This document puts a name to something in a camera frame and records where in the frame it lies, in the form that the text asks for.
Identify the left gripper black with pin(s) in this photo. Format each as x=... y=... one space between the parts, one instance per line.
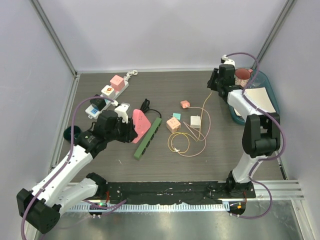
x=130 y=132

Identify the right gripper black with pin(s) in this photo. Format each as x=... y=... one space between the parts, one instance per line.
x=211 y=84

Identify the pink power strip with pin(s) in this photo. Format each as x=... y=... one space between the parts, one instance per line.
x=141 y=124

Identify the green power strip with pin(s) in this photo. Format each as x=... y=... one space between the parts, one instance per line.
x=147 y=138

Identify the peach USB charger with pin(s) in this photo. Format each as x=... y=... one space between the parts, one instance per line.
x=185 y=104

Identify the white power strip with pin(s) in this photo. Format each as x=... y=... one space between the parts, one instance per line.
x=93 y=113

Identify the white USB charger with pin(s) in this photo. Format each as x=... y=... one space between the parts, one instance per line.
x=195 y=121

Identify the teal plug adapter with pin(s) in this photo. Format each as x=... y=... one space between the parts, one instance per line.
x=176 y=115

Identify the light pink cube adapter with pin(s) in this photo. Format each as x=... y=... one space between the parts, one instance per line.
x=173 y=125

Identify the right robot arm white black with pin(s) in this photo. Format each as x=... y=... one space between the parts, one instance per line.
x=261 y=135

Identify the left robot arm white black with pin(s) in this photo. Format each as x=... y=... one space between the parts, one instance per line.
x=45 y=203

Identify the pink patterned mug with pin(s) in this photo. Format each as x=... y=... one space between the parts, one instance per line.
x=242 y=76

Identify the white paper sheet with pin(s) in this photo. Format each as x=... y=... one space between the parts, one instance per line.
x=246 y=104

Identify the teal plastic tray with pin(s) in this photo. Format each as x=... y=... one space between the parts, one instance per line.
x=265 y=82

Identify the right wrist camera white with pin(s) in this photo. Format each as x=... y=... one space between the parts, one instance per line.
x=226 y=60

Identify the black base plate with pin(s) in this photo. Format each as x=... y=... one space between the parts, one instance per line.
x=174 y=192

